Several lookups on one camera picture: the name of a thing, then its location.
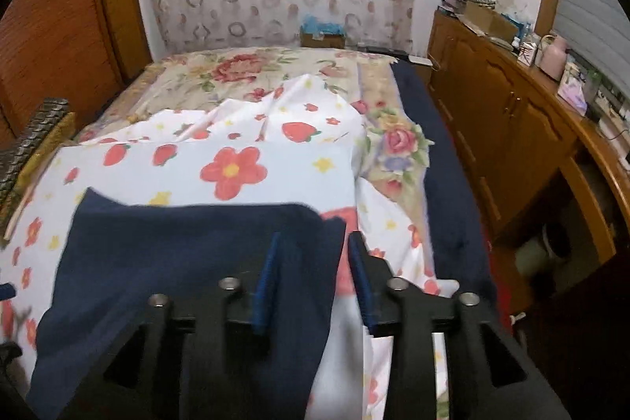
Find brown louvered wooden wardrobe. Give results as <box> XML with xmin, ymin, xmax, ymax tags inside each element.
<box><xmin>1</xmin><ymin>0</ymin><xmax>152</xmax><ymax>144</ymax></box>

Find cardboard box on sideboard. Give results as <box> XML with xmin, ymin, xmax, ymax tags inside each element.
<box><xmin>463</xmin><ymin>2</ymin><xmax>518</xmax><ymax>42</ymax></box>

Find white flower strawberry sheet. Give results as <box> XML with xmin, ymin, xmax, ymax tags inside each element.
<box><xmin>1</xmin><ymin>75</ymin><xmax>458</xmax><ymax>419</ymax></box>

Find dark circle-patterned folded blanket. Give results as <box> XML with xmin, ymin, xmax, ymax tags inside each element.
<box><xmin>1</xmin><ymin>98</ymin><xmax>76</xmax><ymax>239</ymax></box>

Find pink thermos jug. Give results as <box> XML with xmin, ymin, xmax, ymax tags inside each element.
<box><xmin>538</xmin><ymin>34</ymin><xmax>568</xmax><ymax>82</ymax></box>

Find navy blue mattress cover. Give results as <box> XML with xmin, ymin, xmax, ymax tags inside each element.
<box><xmin>391</xmin><ymin>62</ymin><xmax>498</xmax><ymax>307</ymax></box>

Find navy blue printed t-shirt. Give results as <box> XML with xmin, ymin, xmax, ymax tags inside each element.
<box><xmin>27</xmin><ymin>191</ymin><xmax>346</xmax><ymax>419</ymax></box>

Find long wooden sideboard cabinet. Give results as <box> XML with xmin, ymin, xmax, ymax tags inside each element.
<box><xmin>428</xmin><ymin>12</ymin><xmax>629</xmax><ymax>262</ymax></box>

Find pink tissue pack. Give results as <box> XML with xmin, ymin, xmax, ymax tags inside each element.
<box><xmin>556</xmin><ymin>74</ymin><xmax>587</xmax><ymax>116</ymax></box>

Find beige rose floral bedspread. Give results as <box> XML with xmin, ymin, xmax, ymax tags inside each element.
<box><xmin>78</xmin><ymin>47</ymin><xmax>432</xmax><ymax>235</ymax></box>

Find grey window roller blind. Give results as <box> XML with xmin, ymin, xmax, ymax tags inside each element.
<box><xmin>553</xmin><ymin>0</ymin><xmax>629</xmax><ymax>95</ymax></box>

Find small cardboard box blue contents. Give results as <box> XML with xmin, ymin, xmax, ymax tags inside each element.
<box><xmin>300</xmin><ymin>15</ymin><xmax>346</xmax><ymax>49</ymax></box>

